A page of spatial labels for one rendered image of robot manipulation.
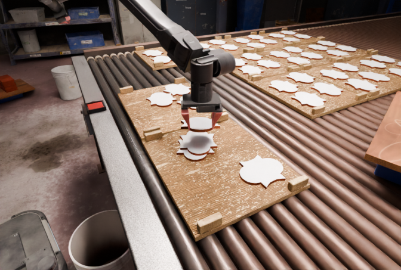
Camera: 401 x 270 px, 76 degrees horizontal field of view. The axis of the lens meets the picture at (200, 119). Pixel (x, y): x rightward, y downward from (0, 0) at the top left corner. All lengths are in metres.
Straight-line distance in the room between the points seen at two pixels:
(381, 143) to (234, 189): 0.41
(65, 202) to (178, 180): 1.50
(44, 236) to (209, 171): 1.12
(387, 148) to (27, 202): 2.14
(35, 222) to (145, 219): 1.14
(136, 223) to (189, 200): 0.14
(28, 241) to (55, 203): 0.53
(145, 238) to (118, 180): 0.21
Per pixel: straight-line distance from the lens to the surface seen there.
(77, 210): 2.06
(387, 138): 0.87
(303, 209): 0.73
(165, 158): 0.81
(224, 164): 0.78
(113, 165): 0.85
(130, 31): 5.47
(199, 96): 0.67
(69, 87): 3.56
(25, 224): 1.78
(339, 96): 1.33
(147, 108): 1.09
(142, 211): 0.70
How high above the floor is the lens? 1.44
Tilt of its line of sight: 31 degrees down
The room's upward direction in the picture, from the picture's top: straight up
